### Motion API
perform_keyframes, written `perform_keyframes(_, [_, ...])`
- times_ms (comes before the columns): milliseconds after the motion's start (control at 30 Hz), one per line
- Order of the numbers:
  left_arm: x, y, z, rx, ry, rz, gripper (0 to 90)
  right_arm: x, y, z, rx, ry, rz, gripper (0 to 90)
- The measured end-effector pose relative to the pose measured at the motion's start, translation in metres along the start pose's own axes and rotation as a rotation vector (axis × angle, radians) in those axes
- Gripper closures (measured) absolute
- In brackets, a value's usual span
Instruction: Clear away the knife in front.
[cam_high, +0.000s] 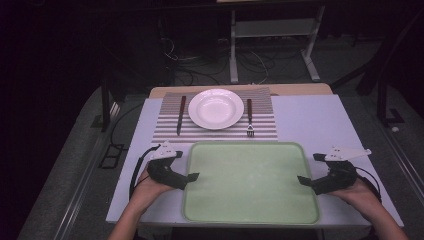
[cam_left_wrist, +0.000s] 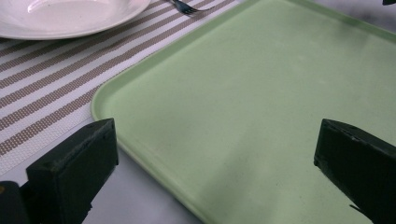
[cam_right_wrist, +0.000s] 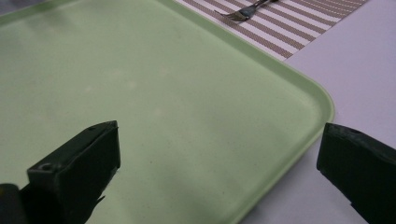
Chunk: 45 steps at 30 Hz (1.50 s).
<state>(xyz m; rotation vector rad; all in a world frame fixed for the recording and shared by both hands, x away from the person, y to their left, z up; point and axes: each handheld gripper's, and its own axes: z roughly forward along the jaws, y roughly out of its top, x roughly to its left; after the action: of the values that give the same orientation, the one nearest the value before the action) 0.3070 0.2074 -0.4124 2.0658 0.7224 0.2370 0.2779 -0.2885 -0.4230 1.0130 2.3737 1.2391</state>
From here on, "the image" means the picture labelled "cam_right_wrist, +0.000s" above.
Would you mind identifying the striped woven placemat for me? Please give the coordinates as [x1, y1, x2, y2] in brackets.
[174, 0, 370, 61]

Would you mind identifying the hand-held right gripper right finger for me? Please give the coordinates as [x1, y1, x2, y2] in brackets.
[316, 122, 396, 224]

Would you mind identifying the metal fork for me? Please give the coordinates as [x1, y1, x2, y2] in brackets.
[214, 0, 280, 22]

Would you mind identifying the light green plastic tray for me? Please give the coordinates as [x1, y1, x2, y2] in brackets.
[0, 0, 336, 224]

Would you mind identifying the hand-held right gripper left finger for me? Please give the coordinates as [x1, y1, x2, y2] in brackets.
[19, 119, 121, 224]

